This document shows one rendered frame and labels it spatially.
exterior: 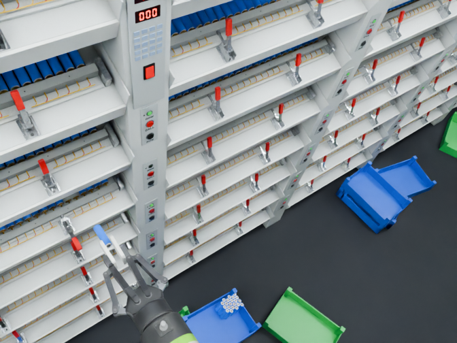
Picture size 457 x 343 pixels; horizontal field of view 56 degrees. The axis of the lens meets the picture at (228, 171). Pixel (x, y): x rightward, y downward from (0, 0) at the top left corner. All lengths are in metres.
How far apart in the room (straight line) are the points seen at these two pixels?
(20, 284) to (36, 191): 0.41
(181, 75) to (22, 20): 0.34
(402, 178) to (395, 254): 0.50
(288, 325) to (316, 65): 1.21
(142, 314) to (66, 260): 0.50
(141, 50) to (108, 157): 0.33
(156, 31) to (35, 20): 0.19
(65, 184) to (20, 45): 0.39
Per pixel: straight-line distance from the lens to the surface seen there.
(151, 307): 0.90
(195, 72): 0.94
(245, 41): 1.02
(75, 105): 0.87
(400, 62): 1.81
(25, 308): 1.54
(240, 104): 1.16
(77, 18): 0.74
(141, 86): 0.85
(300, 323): 2.10
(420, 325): 2.34
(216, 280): 2.08
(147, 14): 0.75
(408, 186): 2.68
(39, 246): 1.18
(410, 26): 1.64
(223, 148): 1.30
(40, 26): 0.73
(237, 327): 2.00
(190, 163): 1.26
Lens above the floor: 1.95
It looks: 56 degrees down
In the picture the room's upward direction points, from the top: 14 degrees clockwise
